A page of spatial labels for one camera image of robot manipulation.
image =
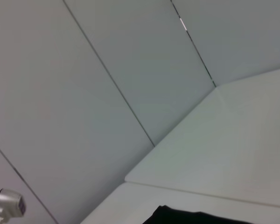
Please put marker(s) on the black shirt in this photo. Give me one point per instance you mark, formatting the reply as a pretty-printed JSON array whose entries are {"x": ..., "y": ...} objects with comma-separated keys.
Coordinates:
[{"x": 189, "y": 217}]

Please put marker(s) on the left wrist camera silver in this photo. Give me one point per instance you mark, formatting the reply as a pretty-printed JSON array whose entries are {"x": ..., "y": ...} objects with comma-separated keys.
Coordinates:
[{"x": 10, "y": 205}]

